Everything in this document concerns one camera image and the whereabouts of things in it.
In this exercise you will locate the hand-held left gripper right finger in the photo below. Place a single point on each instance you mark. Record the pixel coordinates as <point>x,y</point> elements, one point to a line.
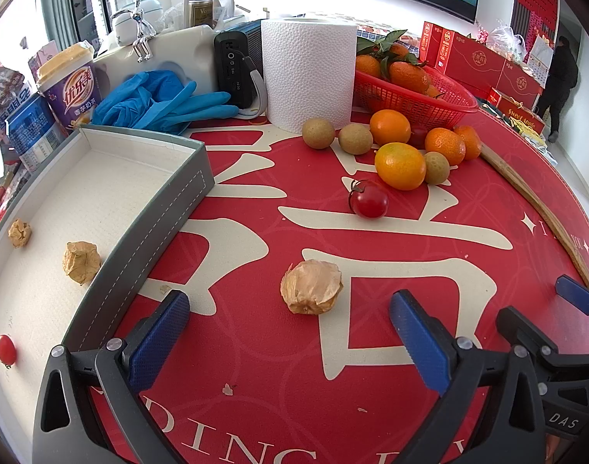
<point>420,343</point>

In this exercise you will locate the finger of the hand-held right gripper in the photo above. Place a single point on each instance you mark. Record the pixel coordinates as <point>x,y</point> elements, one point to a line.
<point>521,328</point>
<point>577,297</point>

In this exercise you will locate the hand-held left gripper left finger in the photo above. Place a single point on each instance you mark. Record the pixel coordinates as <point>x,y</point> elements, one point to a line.
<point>159,338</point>

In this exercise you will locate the physalis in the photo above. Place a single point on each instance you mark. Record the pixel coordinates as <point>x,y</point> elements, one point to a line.
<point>19,233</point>
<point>81,262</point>
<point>311,286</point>

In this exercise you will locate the grey tray with white inside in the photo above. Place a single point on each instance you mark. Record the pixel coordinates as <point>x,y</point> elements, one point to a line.
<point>130,188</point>

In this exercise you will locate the red cherry tomato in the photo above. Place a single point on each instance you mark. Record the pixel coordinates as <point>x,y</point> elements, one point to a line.
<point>5,349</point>
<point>369,199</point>

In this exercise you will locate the small brown kiwi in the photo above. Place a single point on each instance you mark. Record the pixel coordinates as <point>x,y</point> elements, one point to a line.
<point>355,138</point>
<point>318,133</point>
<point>437,167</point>

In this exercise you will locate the yellowish orange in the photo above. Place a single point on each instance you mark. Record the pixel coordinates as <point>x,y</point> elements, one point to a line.
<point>399,165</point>

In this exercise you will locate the person's right hand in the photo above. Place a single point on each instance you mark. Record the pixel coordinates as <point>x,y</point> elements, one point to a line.
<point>551,452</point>

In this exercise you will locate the long wooden back scratcher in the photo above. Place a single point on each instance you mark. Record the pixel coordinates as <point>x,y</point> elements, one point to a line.
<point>541,208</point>

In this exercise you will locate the red printed table mat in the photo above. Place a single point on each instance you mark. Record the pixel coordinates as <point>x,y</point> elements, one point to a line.
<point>275,232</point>

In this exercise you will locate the blue rubber gloves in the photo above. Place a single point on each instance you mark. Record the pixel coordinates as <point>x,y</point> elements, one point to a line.
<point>164,101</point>

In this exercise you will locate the red plastic basket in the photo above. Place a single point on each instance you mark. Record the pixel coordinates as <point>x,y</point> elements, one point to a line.
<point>410,101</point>

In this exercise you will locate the blue drink can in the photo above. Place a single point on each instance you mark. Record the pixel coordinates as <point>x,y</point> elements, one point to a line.
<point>31,130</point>

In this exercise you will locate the purple milk tea cup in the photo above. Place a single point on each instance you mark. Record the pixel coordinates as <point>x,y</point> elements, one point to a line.
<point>76,92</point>

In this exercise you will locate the stack of red gift boxes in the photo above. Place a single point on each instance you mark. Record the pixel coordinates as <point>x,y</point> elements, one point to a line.
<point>468,58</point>

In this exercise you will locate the white plastic bag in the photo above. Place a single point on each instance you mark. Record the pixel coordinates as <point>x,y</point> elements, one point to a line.
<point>504,38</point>

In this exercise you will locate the black portable speaker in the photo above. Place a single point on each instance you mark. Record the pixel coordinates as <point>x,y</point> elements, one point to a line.
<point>231,67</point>

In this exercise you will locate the white storage container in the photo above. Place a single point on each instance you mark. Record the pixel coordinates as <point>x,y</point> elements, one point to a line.
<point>178,51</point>

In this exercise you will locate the white paper towel roll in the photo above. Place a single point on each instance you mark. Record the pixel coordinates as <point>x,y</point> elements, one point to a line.
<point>306,72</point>

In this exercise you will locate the large snack bag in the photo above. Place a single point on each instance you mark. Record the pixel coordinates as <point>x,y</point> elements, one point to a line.
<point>4,87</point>

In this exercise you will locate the green orange leaves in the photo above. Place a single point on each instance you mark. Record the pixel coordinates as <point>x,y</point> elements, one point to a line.
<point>386,41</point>

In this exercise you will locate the silver rabbit figure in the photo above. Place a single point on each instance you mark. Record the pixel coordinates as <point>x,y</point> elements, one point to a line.
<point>144,34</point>

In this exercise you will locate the pink drink carton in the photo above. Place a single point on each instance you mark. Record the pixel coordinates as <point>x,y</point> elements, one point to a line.
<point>43,55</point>

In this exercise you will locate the white round jar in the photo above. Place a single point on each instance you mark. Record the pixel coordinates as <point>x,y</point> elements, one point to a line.
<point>154,9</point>

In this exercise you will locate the brown bottle with black cap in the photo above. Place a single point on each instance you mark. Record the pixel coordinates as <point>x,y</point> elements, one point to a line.
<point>200,9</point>

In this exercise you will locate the glass door fridge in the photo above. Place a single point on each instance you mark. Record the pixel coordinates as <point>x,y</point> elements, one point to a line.
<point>76,5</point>

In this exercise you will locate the wall calendar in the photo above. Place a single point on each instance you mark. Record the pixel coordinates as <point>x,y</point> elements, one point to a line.
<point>541,53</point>

